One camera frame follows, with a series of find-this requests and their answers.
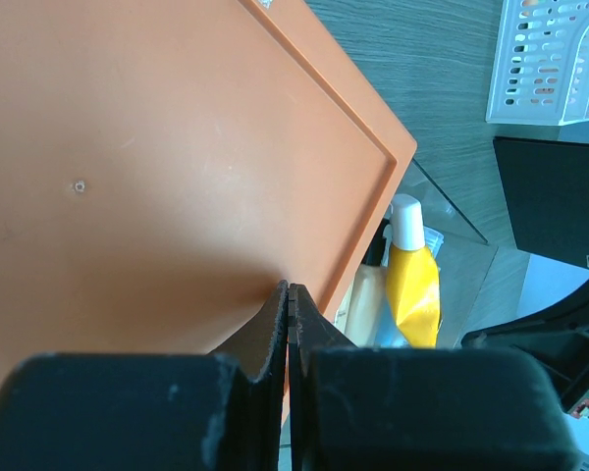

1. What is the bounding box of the white mesh file rack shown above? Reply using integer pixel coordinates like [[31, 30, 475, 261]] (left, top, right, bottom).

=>
[[485, 0, 589, 143]]

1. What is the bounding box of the clear acrylic drawer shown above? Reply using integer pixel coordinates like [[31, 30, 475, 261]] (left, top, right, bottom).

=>
[[323, 161, 502, 349]]

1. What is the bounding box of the orange drawer organizer box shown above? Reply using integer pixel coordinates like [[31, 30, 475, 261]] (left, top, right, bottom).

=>
[[0, 1, 416, 387]]

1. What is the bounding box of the black lever arch binder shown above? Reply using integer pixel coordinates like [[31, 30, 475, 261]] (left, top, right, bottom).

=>
[[493, 136, 589, 269]]

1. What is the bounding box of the beige foundation bottle black cap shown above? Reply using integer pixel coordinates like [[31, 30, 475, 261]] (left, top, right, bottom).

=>
[[345, 219, 390, 346]]

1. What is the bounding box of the orange white tube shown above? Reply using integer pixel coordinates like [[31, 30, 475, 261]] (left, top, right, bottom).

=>
[[386, 194, 442, 348]]

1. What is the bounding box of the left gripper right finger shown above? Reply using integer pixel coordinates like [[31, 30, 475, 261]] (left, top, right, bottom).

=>
[[288, 285, 577, 470]]

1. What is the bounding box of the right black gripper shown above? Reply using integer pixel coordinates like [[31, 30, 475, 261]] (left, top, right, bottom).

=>
[[461, 279, 589, 417]]

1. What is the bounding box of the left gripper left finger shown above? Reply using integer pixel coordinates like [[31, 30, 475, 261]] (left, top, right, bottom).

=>
[[0, 282, 289, 470]]

